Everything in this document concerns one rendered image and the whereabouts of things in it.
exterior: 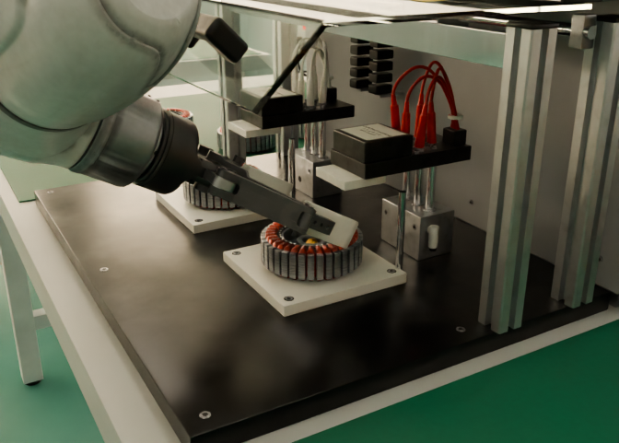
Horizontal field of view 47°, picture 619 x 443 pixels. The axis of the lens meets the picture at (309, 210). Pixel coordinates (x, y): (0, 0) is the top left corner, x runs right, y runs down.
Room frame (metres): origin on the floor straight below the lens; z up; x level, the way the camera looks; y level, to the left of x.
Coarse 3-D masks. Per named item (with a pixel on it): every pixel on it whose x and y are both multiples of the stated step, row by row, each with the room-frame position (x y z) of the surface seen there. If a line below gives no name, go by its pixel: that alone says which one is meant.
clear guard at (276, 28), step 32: (224, 0) 0.66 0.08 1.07; (256, 0) 0.66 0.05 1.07; (288, 0) 0.66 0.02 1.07; (320, 0) 0.66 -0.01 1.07; (352, 0) 0.66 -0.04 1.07; (384, 0) 0.66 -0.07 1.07; (448, 0) 0.66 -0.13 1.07; (480, 0) 0.66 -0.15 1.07; (512, 0) 0.66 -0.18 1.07; (256, 32) 0.56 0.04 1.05; (288, 32) 0.52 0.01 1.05; (320, 32) 0.50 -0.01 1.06; (192, 64) 0.59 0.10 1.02; (224, 64) 0.55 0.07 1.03; (256, 64) 0.52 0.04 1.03; (288, 64) 0.48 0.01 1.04; (224, 96) 0.51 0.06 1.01; (256, 96) 0.48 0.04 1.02
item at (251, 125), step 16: (272, 96) 0.94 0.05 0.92; (288, 96) 0.94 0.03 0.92; (240, 112) 0.97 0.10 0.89; (272, 112) 0.92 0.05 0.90; (288, 112) 0.94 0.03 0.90; (304, 112) 0.94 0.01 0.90; (320, 112) 0.96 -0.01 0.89; (336, 112) 0.97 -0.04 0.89; (352, 112) 0.98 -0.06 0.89; (240, 128) 0.92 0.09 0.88; (256, 128) 0.92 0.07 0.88; (272, 128) 0.93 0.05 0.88; (304, 128) 1.01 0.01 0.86; (320, 128) 0.97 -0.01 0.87; (304, 144) 1.01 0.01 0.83; (320, 144) 0.97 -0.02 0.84
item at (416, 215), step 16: (384, 208) 0.80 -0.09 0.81; (416, 208) 0.77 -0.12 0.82; (448, 208) 0.77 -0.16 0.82; (384, 224) 0.80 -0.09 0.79; (416, 224) 0.74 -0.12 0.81; (432, 224) 0.75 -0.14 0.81; (448, 224) 0.76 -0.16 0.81; (416, 240) 0.74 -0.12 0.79; (448, 240) 0.76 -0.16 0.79; (416, 256) 0.74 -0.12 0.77; (432, 256) 0.75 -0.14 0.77
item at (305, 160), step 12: (288, 156) 1.01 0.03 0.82; (300, 156) 0.98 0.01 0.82; (312, 156) 0.98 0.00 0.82; (288, 168) 1.01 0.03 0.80; (300, 168) 0.98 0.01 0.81; (312, 168) 0.95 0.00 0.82; (288, 180) 1.01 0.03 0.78; (300, 180) 0.98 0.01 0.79; (312, 180) 0.95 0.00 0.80; (312, 192) 0.95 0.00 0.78; (324, 192) 0.96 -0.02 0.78; (336, 192) 0.97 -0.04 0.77
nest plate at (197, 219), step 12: (156, 192) 0.94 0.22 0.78; (180, 192) 0.94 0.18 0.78; (168, 204) 0.90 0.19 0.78; (180, 204) 0.89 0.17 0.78; (192, 204) 0.89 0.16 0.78; (180, 216) 0.86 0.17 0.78; (192, 216) 0.85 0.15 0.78; (204, 216) 0.85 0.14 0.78; (216, 216) 0.85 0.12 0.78; (228, 216) 0.85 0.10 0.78; (240, 216) 0.85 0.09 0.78; (252, 216) 0.86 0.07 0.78; (192, 228) 0.82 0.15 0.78; (204, 228) 0.83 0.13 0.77; (216, 228) 0.83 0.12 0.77
